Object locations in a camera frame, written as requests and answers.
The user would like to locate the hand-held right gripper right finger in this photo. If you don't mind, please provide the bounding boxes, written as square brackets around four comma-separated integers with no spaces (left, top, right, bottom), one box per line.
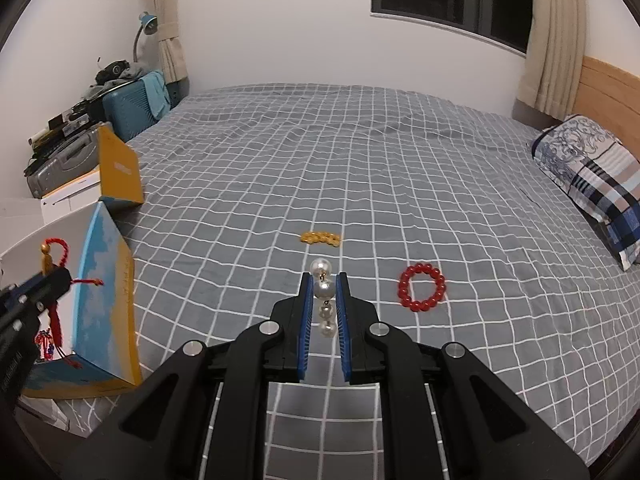
[335,271,593,480]

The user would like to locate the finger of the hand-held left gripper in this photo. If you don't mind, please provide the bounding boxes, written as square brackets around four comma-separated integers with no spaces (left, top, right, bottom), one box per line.
[0,266,72,361]
[0,282,34,306]

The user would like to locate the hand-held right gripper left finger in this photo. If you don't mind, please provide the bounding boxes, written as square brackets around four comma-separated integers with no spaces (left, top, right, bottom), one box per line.
[100,271,314,480]

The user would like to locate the red cord bracelet gold tube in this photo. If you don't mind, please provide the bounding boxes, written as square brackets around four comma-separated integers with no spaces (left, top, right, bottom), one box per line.
[40,238,105,348]

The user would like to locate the multicolour glass bead bracelet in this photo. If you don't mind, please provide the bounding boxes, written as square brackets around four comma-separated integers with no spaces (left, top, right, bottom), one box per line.
[33,328,56,363]

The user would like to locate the white pearl string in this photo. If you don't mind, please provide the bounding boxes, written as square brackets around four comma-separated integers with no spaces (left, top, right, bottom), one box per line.
[310,258,337,339]

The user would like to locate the blue and yellow cardboard box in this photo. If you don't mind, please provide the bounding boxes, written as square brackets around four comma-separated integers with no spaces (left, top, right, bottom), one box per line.
[0,125,146,402]

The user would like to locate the grey hard case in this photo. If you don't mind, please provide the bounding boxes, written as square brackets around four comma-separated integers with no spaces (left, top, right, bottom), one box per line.
[24,122,114,199]

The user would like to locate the stack of small boxes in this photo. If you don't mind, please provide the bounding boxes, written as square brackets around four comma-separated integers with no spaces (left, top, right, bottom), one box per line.
[29,104,107,137]

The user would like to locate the grey checked bedsheet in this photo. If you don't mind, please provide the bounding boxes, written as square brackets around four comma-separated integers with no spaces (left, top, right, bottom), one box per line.
[15,82,640,480]

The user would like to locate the teal suitcase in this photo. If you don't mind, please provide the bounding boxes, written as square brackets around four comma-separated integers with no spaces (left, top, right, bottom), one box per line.
[102,72,174,144]

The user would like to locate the teal cloth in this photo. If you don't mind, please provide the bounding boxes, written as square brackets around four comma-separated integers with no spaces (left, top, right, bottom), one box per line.
[142,71,171,119]

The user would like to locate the dark clutter pile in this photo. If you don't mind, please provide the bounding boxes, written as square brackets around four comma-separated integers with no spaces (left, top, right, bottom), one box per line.
[94,59,147,87]

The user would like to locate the blue desk lamp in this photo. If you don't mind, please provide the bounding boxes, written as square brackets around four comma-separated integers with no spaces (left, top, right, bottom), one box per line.
[132,10,160,64]

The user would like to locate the beige curtain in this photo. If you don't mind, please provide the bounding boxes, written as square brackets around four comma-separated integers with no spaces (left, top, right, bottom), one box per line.
[515,0,596,121]
[140,0,191,86]

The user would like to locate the blue plaid floral pillow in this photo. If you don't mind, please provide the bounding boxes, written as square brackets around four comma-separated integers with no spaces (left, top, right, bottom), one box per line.
[530,114,640,272]

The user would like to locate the wooden headboard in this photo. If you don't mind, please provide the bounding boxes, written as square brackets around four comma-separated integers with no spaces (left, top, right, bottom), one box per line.
[575,55,640,171]

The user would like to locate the red bead bracelet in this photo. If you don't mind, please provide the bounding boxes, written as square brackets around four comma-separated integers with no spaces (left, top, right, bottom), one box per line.
[398,262,447,314]

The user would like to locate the yellow bead bracelet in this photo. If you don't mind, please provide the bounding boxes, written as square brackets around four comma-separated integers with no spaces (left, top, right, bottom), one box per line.
[300,231,342,247]

